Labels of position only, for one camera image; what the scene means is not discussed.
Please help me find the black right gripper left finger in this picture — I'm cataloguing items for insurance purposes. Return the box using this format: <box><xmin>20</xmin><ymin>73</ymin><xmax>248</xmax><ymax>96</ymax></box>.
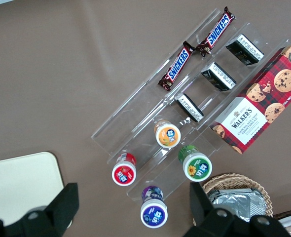
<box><xmin>0</xmin><ymin>182</ymin><xmax>80</xmax><ymax>237</ymax></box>

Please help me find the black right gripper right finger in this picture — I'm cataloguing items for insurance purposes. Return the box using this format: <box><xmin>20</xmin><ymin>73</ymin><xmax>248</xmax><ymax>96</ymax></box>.
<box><xmin>182</xmin><ymin>182</ymin><xmax>291</xmax><ymax>237</ymax></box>

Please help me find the silver foil tray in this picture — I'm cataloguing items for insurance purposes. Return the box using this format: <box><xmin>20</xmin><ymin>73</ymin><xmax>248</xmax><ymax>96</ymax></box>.
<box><xmin>206</xmin><ymin>188</ymin><xmax>260</xmax><ymax>223</ymax></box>

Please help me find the cream white plastic tray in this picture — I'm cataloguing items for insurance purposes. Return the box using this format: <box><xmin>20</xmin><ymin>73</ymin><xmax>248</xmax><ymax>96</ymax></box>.
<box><xmin>0</xmin><ymin>152</ymin><xmax>73</xmax><ymax>229</ymax></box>

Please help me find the light tan wicker basket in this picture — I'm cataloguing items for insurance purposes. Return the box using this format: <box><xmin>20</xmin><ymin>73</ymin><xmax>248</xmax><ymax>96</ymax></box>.
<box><xmin>201</xmin><ymin>173</ymin><xmax>274</xmax><ymax>218</ymax></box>

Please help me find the purple gum jar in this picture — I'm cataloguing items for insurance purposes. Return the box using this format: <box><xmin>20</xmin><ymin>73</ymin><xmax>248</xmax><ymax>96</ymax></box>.
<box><xmin>140</xmin><ymin>186</ymin><xmax>168</xmax><ymax>228</ymax></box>

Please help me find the green gum jar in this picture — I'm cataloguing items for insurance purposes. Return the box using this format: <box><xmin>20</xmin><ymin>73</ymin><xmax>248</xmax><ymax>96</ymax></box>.
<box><xmin>178</xmin><ymin>145</ymin><xmax>213</xmax><ymax>183</ymax></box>

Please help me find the red gum jar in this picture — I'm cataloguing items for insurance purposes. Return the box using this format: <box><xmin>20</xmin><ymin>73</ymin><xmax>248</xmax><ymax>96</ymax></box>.
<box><xmin>111</xmin><ymin>152</ymin><xmax>137</xmax><ymax>186</ymax></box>

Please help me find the orange gum jar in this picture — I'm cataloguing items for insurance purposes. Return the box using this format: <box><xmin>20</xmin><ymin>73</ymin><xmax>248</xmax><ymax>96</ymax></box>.
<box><xmin>154</xmin><ymin>120</ymin><xmax>182</xmax><ymax>148</ymax></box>

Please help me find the black chocolate box white label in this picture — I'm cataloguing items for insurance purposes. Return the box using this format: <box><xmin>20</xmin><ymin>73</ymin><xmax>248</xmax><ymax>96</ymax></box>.
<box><xmin>225</xmin><ymin>34</ymin><xmax>264</xmax><ymax>67</ymax></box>
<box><xmin>175</xmin><ymin>93</ymin><xmax>205</xmax><ymax>123</ymax></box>
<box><xmin>201</xmin><ymin>61</ymin><xmax>237</xmax><ymax>92</ymax></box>

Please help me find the clear acrylic tiered display stand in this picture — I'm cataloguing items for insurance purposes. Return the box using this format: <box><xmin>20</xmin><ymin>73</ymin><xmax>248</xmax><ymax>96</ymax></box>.
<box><xmin>91</xmin><ymin>8</ymin><xmax>291</xmax><ymax>200</ymax></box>

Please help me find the red Walkers shortbread box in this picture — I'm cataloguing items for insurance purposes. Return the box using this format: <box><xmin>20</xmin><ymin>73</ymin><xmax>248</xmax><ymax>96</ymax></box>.
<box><xmin>209</xmin><ymin>43</ymin><xmax>291</xmax><ymax>155</ymax></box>

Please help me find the Snickers chocolate bar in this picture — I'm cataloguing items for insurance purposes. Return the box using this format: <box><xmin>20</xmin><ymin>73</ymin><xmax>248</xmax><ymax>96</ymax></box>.
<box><xmin>159</xmin><ymin>41</ymin><xmax>195</xmax><ymax>92</ymax></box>
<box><xmin>196</xmin><ymin>6</ymin><xmax>236</xmax><ymax>57</ymax></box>

